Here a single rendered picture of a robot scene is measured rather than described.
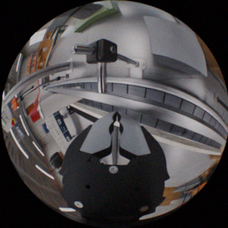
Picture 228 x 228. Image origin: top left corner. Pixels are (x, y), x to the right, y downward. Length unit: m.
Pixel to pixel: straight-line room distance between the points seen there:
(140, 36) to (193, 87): 0.19
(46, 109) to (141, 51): 0.29
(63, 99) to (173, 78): 0.29
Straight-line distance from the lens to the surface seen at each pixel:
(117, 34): 0.27
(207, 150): 0.26
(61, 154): 0.44
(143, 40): 0.23
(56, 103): 0.23
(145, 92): 0.16
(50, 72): 0.42
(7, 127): 0.63
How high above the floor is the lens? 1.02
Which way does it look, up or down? 46 degrees down
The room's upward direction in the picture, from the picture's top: 129 degrees counter-clockwise
